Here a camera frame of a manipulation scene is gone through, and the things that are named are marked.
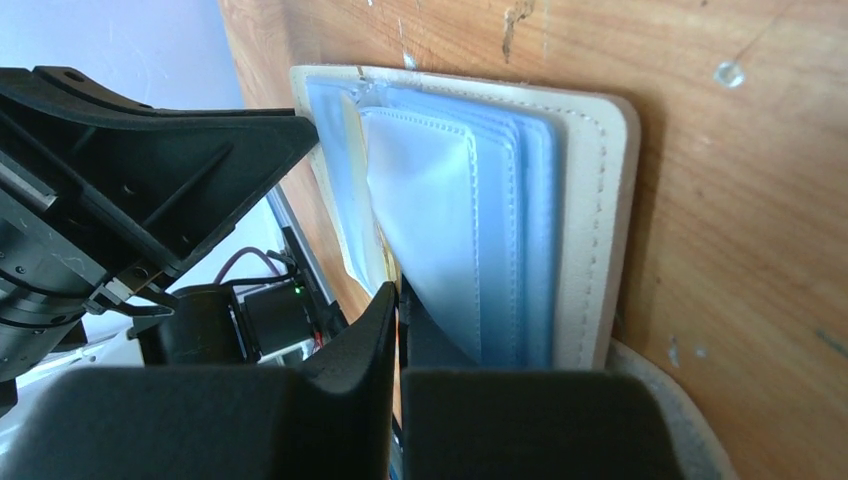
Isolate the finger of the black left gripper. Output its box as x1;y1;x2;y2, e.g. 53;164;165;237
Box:
1;66;318;285

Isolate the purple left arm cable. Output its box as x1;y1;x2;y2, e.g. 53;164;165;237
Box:
213;246;286;286

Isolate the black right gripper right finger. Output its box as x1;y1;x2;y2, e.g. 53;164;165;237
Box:
400;283;683;479

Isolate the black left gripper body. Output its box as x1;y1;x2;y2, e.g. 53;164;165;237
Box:
0;152;174;399

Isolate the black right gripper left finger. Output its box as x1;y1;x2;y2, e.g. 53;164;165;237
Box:
1;283;398;479

